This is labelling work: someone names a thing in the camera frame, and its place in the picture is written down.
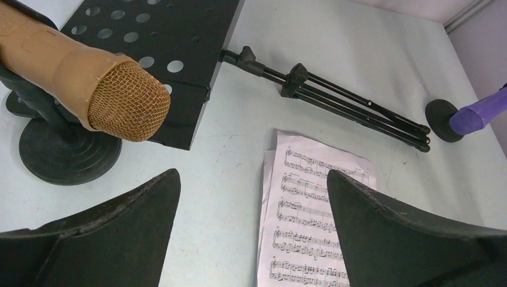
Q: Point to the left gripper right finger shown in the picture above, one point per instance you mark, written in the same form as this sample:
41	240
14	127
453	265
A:
386	242

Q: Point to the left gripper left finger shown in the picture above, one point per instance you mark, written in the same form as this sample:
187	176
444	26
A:
120	242

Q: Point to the black microphone stand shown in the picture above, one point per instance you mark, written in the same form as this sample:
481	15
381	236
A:
54	149
438	113

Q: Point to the gold microphone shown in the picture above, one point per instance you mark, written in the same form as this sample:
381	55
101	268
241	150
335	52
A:
106	92

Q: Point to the purple microphone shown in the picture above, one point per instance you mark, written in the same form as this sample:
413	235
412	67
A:
478	115

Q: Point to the black music stand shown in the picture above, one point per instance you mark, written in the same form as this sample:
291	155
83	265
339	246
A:
187	41

